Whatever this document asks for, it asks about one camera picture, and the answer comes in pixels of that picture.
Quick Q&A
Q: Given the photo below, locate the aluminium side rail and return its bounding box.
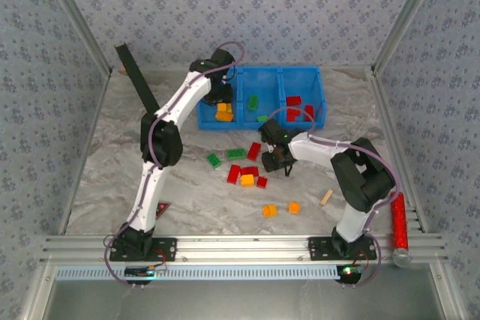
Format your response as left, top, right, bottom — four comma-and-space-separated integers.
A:
369, 70, 425, 231
59, 70, 113, 237

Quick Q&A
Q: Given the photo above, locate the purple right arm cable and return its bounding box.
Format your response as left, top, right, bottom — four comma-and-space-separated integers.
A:
268, 106, 401, 289

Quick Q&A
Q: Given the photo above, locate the thin red black wire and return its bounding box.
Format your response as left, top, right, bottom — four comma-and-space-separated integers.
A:
355, 249, 372, 273
149, 247, 169, 273

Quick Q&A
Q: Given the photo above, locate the blue three-compartment plastic bin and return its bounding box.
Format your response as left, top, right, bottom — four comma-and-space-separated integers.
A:
196, 64, 327, 131

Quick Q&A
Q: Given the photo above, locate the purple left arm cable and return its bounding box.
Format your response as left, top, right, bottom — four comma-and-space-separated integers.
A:
103, 41, 247, 291

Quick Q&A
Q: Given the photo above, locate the red glitter tube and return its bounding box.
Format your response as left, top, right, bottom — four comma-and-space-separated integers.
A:
389, 191, 413, 268

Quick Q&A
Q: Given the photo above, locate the aluminium frame post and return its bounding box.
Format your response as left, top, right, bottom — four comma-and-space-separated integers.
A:
370, 0, 447, 76
39, 0, 113, 76

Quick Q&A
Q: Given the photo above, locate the grey metal panel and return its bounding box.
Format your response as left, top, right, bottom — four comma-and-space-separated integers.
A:
48, 278, 447, 320

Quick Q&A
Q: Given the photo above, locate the long aluminium base rail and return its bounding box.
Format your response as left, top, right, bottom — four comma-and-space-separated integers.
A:
40, 235, 449, 265

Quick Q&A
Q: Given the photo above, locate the black flat strip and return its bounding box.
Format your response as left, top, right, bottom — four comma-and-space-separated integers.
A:
114, 43, 161, 115

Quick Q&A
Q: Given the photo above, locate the small green circuit board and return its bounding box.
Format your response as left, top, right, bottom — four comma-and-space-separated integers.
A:
124, 266, 157, 277
337, 265, 365, 280

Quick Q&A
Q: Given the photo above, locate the aluminium lower frame bar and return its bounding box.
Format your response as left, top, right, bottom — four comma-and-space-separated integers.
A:
20, 262, 57, 320
429, 262, 466, 320

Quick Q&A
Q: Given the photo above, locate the light blue slotted cable duct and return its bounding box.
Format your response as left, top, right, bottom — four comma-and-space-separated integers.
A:
55, 265, 342, 280

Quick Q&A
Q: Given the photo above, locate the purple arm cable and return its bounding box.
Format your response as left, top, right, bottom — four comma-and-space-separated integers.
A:
268, 106, 401, 289
103, 41, 247, 291

